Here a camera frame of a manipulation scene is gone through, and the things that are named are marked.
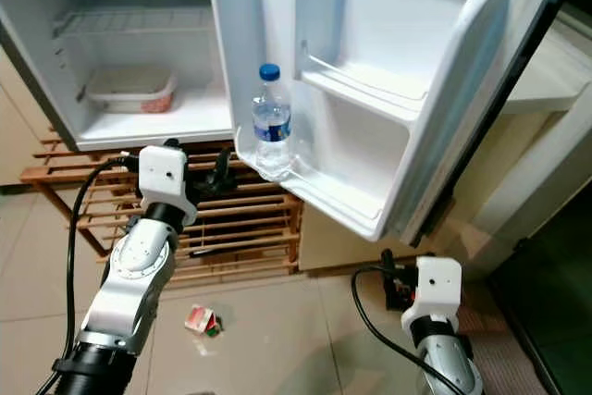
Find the clear container red food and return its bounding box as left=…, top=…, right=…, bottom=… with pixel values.
left=86, top=65, right=178, bottom=116

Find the white lined fridge door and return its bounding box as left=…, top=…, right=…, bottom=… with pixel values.
left=205, top=0, right=575, bottom=247

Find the wooden wine rack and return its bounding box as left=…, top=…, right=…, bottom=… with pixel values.
left=20, top=131, right=304, bottom=286

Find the clear water bottle blue cap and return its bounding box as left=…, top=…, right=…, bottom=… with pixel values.
left=252, top=63, right=293, bottom=181

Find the small red white carton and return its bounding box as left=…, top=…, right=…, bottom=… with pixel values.
left=183, top=304, right=224, bottom=339

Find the green glass sliding door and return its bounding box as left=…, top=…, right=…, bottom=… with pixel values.
left=490, top=159, right=592, bottom=395

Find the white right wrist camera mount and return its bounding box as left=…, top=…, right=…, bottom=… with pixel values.
left=401, top=256, right=464, bottom=341

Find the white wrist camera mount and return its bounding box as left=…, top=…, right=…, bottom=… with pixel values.
left=401, top=256, right=464, bottom=341
left=139, top=145, right=199, bottom=228

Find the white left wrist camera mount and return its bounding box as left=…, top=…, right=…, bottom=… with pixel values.
left=139, top=145, right=199, bottom=228

